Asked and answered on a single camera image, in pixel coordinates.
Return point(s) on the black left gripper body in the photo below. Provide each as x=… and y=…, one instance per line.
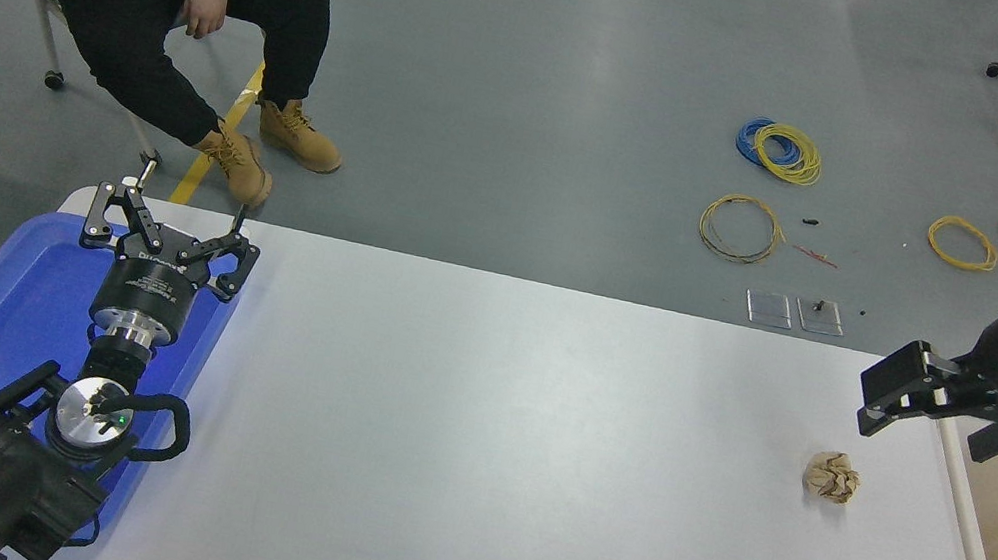
x=151, y=288

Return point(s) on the tan paper ball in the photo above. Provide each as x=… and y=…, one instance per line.
x=832, y=477

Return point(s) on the person's left hand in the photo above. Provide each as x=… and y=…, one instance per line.
x=205, y=8

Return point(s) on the tan work boot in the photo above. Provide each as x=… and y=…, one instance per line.
x=239, y=166
x=300, y=135

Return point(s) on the clear plastic plate with screw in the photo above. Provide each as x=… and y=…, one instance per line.
x=819, y=317

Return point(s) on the grey wheeled chair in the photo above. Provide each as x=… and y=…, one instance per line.
x=49, y=27

